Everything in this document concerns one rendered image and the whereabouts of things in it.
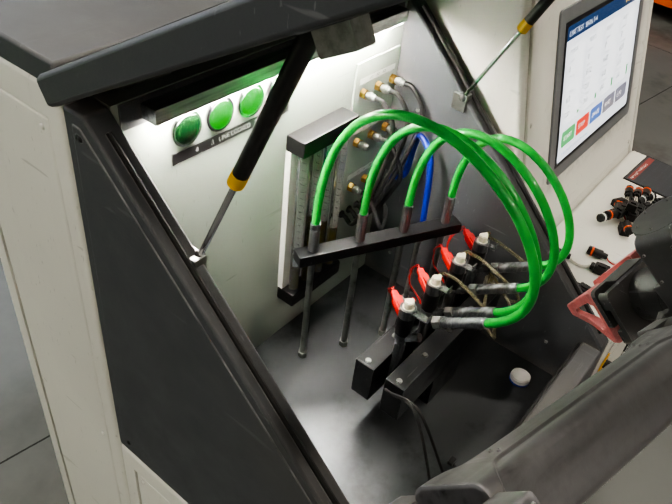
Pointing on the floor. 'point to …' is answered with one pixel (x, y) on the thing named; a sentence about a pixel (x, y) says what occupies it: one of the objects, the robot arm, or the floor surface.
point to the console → (534, 91)
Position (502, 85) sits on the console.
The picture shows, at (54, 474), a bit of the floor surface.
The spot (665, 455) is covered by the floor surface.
